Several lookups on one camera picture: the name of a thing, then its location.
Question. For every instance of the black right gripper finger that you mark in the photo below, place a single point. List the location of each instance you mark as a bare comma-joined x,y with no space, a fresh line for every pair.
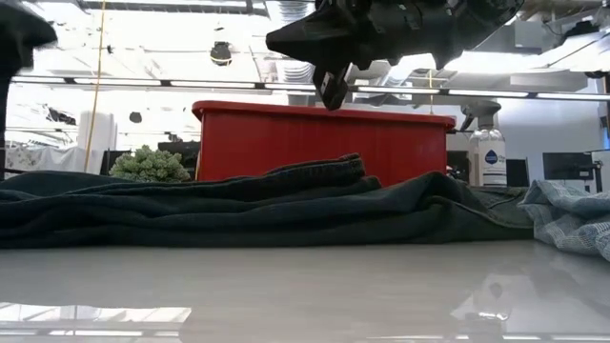
314,38

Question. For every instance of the dark navy garment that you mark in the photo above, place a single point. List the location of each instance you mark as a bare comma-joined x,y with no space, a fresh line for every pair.
238,214

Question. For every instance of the blue white-striped button shirt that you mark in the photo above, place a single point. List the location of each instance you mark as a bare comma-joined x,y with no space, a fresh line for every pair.
572,219

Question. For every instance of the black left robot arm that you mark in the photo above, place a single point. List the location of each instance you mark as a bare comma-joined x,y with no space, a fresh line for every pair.
19,33

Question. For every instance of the red plastic laundry bin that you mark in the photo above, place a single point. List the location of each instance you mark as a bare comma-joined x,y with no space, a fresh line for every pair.
286,138

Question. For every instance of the long ceiling light strip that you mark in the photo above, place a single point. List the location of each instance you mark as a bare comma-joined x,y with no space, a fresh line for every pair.
214,84

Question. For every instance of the clear spray bottle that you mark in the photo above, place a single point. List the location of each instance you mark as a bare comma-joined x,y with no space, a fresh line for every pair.
491,159

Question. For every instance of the black computer monitor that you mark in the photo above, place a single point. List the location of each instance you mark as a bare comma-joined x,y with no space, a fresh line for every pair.
518,172
567,166

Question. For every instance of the small green succulent plant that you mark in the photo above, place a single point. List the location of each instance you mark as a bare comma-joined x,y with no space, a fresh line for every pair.
150,167

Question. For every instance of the white round column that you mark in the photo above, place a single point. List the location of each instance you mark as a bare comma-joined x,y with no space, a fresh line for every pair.
105,128

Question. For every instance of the white draped cloth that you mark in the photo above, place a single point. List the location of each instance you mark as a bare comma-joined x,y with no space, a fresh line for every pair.
47,159

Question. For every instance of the silver ventilation duct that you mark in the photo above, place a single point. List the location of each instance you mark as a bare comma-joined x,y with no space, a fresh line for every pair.
429,66

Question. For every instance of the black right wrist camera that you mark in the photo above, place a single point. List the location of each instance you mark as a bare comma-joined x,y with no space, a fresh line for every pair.
333,88

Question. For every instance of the black ceiling dome camera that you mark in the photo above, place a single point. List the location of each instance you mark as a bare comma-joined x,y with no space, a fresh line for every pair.
220,52
136,116

